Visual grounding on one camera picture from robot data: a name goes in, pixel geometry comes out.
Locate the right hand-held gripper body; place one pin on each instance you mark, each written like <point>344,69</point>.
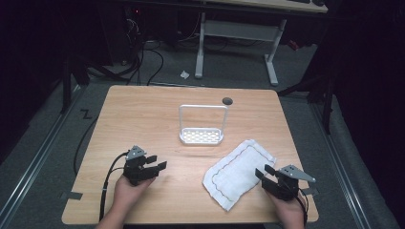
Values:
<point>285,187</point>

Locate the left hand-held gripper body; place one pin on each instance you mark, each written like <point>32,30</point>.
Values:
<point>135,171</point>

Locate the white cloth with coloured stitching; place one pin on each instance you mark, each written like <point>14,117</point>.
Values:
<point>237,173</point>

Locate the person's right hand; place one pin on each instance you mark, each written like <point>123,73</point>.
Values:
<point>291,211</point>

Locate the person's left hand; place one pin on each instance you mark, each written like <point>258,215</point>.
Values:
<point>127,197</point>

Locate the grey tape piece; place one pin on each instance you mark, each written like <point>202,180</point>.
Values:
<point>74,195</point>
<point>310,191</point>

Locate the white plastic rack with tray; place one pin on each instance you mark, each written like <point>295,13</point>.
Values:
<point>201,136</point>

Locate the dark round table grommet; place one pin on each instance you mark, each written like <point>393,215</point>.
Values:
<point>227,101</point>

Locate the white paper scrap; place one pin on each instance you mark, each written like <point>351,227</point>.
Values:
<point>184,74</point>

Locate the black metal stand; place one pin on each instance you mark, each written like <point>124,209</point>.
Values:
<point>67,86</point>
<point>318,92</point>

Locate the small red object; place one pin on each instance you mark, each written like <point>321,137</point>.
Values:
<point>293,45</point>

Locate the desk with white legs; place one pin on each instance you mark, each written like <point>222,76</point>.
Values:
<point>238,30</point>

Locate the aluminium floor rail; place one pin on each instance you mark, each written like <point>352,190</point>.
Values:
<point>342,165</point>
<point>35,162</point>

